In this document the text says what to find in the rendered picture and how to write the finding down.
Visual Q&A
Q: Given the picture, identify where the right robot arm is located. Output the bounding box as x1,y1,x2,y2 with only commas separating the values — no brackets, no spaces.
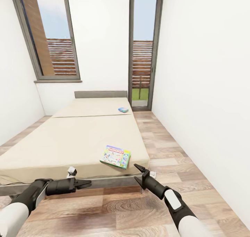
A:
134,164,213,237

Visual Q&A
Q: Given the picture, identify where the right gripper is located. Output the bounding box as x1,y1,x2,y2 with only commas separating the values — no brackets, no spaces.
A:
134,164,159,194

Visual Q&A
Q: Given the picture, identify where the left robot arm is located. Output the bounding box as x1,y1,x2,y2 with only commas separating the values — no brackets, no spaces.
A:
0,167,91,237

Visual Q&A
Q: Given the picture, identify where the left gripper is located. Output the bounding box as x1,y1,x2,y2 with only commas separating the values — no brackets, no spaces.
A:
56,178,91,195

